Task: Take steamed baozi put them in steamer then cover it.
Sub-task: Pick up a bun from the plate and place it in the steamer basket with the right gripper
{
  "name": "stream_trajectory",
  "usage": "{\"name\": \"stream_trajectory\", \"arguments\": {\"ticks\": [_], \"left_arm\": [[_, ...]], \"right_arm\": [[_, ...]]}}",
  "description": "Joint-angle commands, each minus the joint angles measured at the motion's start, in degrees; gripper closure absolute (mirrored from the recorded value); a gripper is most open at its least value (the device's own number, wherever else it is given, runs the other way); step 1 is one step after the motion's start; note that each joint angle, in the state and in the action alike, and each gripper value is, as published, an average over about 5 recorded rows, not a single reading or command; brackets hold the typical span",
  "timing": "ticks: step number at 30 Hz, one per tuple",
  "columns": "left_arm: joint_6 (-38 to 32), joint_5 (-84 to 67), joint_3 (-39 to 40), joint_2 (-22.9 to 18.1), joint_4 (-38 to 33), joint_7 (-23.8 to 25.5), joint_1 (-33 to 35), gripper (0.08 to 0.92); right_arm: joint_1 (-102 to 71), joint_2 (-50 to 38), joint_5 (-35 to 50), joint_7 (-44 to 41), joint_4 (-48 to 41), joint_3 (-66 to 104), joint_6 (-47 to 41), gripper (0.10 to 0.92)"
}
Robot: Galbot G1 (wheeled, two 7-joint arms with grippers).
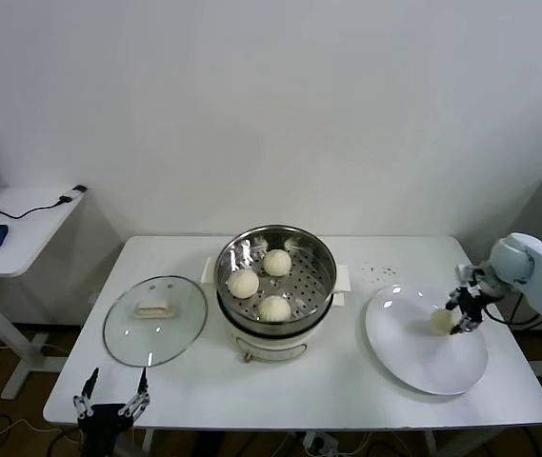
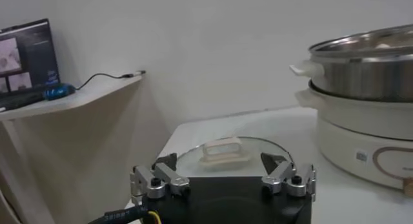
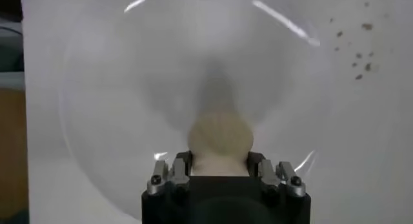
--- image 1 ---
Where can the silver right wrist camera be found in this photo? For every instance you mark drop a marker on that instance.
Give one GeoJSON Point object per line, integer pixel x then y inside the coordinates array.
{"type": "Point", "coordinates": [466, 273]}

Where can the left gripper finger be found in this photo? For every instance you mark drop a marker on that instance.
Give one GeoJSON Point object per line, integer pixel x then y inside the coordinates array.
{"type": "Point", "coordinates": [81, 405]}
{"type": "Point", "coordinates": [136, 402]}

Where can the cream electric cooker base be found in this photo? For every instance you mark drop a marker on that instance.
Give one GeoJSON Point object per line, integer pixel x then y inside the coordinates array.
{"type": "Point", "coordinates": [270, 345]}

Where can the white side desk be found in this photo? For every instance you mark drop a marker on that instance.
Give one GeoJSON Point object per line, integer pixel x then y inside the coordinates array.
{"type": "Point", "coordinates": [23, 238]}

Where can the white steamed baozi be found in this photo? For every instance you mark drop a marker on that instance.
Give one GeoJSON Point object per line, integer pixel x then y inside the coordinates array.
{"type": "Point", "coordinates": [277, 263]}
{"type": "Point", "coordinates": [274, 309]}
{"type": "Point", "coordinates": [441, 323]}
{"type": "Point", "coordinates": [243, 284]}

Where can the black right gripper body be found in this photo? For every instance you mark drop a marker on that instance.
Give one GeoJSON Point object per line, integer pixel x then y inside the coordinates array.
{"type": "Point", "coordinates": [475, 300]}

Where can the white power strip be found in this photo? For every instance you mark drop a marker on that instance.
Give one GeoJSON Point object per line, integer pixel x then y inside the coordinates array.
{"type": "Point", "coordinates": [320, 443]}

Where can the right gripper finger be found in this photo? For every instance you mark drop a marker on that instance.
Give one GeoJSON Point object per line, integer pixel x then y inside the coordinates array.
{"type": "Point", "coordinates": [456, 297]}
{"type": "Point", "coordinates": [466, 324]}

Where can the stainless steel steamer basket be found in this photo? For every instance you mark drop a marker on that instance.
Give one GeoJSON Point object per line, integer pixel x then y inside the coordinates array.
{"type": "Point", "coordinates": [308, 281]}

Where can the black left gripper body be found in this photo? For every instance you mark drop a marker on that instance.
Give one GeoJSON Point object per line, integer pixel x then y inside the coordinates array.
{"type": "Point", "coordinates": [105, 421]}

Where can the white round plate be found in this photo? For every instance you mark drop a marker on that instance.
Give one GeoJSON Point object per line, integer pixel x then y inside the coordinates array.
{"type": "Point", "coordinates": [404, 343]}

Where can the dark crumbs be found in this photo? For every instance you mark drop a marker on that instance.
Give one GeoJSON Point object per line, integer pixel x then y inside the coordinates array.
{"type": "Point", "coordinates": [385, 271]}

